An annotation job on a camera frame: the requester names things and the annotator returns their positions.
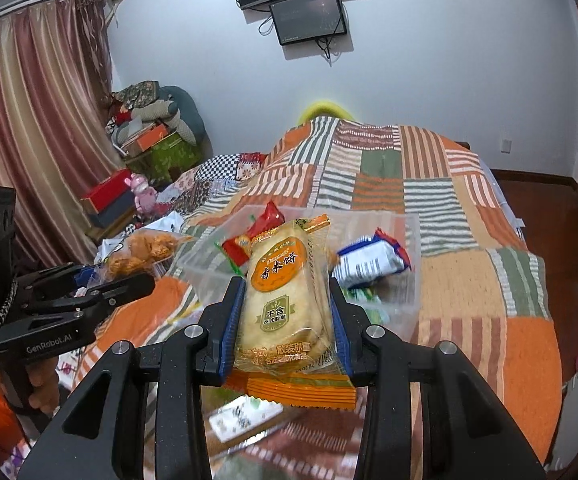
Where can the dark grey box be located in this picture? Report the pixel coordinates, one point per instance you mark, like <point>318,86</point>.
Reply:
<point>113,216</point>

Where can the orange box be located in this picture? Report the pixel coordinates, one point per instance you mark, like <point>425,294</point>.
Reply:
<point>145,140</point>

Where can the long brown biscuit packet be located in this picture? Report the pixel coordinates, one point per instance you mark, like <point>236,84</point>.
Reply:
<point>241,420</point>

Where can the pink toy figure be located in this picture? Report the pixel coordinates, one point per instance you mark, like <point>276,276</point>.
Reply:
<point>144,191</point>

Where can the white wall socket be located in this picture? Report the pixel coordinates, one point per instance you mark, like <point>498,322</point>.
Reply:
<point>506,145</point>

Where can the yellow hoop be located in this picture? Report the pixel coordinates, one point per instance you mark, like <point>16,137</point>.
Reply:
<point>319,107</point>

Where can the green snack packet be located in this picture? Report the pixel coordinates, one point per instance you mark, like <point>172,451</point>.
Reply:
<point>369,294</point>

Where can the orange striped patchwork blanket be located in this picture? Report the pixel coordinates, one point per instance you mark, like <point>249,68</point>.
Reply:
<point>469,285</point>

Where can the patterned dark cloth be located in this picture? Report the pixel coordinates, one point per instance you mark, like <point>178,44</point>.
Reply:
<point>136,92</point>

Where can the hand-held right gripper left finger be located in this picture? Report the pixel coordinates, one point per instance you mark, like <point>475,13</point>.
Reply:
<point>233,330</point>

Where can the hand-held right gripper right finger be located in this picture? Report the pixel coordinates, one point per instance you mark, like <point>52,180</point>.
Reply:
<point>343,345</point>

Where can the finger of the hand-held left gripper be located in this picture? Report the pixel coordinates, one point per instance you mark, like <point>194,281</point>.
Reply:
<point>129,287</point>
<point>83,274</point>

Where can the red box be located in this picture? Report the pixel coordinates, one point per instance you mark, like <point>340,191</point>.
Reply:
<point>106,192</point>

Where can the person's left hand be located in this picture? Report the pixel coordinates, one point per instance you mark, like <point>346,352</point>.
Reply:
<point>46,382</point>

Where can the grey plush toy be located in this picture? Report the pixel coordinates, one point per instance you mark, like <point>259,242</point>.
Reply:
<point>161,108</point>

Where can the checkered floral patchwork quilt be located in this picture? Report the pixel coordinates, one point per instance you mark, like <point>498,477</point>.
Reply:
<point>219,166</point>

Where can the blue white snack packet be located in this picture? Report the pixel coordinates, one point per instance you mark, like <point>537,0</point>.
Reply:
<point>369,260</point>

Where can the clear bag of orange fried snacks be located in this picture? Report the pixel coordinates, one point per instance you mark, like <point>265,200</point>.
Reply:
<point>139,250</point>

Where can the small black wall monitor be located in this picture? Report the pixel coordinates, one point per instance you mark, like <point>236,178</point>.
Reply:
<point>306,17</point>

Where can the striped brown curtain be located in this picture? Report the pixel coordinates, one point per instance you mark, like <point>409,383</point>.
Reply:
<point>34,110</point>

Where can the red snack packet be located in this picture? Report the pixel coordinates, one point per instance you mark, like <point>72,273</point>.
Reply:
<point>269,220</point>

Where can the orange rice cracker packet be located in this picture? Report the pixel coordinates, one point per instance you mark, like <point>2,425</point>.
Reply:
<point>284,300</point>

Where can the clear plastic container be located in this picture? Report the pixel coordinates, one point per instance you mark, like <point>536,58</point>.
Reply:
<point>404,305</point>

